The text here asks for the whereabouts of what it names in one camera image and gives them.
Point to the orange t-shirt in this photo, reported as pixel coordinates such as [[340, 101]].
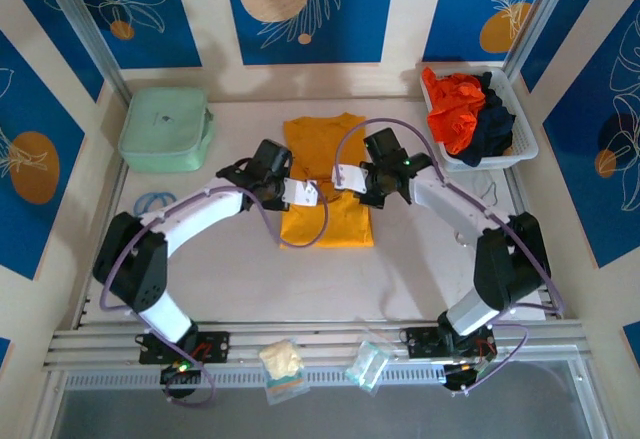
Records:
[[450, 114]]

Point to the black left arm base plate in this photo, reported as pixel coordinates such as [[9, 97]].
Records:
[[215, 346]]

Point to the black left controller board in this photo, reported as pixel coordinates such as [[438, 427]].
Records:
[[180, 373]]

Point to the black right controller board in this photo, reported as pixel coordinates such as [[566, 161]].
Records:
[[465, 374]]

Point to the black controller board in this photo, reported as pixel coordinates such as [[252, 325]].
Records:
[[465, 374], [180, 373]]

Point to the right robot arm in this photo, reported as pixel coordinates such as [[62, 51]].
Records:
[[505, 269]]

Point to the blue rubber loop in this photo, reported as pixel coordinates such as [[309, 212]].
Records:
[[141, 201]]

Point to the clear bag with yellow sponge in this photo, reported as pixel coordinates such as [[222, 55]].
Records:
[[282, 359]]

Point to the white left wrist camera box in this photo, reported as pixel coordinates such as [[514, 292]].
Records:
[[301, 192]]

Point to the white plastic laundry basket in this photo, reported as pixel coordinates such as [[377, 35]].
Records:
[[522, 134]]

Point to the navy blue t-shirt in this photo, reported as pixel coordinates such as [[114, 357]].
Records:
[[495, 134]]

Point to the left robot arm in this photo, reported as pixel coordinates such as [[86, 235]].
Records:
[[200, 211]]

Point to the yellow t-shirt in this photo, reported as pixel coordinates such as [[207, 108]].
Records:
[[320, 144]]

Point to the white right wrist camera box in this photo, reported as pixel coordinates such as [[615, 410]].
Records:
[[350, 179]]

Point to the mint green zip case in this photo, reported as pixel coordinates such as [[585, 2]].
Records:
[[160, 129]]

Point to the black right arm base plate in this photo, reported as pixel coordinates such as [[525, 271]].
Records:
[[420, 341]]

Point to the aluminium frame post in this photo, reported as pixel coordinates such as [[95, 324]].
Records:
[[85, 29], [537, 19]]

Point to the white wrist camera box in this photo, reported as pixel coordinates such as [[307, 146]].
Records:
[[350, 179], [301, 192]]

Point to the clear bag with green item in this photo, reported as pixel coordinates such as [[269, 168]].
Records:
[[367, 364]]

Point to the aluminium frame rail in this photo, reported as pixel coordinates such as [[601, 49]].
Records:
[[320, 346]]

